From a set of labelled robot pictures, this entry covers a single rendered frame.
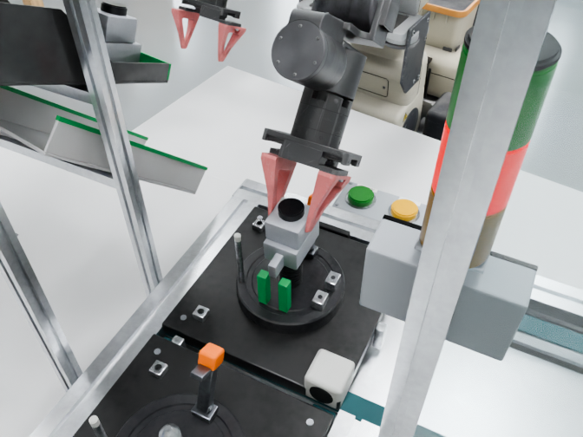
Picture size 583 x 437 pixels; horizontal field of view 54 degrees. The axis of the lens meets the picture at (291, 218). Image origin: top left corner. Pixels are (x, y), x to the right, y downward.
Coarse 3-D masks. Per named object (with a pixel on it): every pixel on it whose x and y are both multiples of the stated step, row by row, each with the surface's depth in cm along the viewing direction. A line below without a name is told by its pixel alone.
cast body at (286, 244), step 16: (288, 208) 64; (304, 208) 64; (272, 224) 64; (288, 224) 64; (304, 224) 64; (272, 240) 66; (288, 240) 65; (304, 240) 66; (272, 256) 67; (288, 256) 66; (304, 256) 68; (272, 272) 66
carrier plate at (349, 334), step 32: (224, 256) 79; (352, 256) 79; (192, 288) 75; (224, 288) 75; (352, 288) 75; (192, 320) 71; (224, 320) 71; (352, 320) 71; (256, 352) 68; (288, 352) 68; (352, 352) 68; (288, 384) 66
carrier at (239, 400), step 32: (160, 352) 68; (192, 352) 68; (128, 384) 65; (160, 384) 65; (192, 384) 65; (224, 384) 65; (256, 384) 65; (96, 416) 51; (128, 416) 62; (160, 416) 60; (192, 416) 60; (224, 416) 60; (256, 416) 62; (288, 416) 62; (320, 416) 62
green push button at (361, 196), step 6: (354, 186) 89; (360, 186) 89; (366, 186) 89; (348, 192) 88; (354, 192) 88; (360, 192) 88; (366, 192) 88; (372, 192) 88; (348, 198) 88; (354, 198) 87; (360, 198) 87; (366, 198) 87; (372, 198) 88; (354, 204) 87; (360, 204) 87; (366, 204) 87
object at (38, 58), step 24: (0, 0) 62; (0, 24) 50; (24, 24) 52; (48, 24) 54; (0, 48) 51; (24, 48) 53; (48, 48) 55; (72, 48) 57; (0, 72) 52; (24, 72) 54; (48, 72) 56; (72, 72) 58; (120, 72) 64; (144, 72) 66; (168, 72) 70
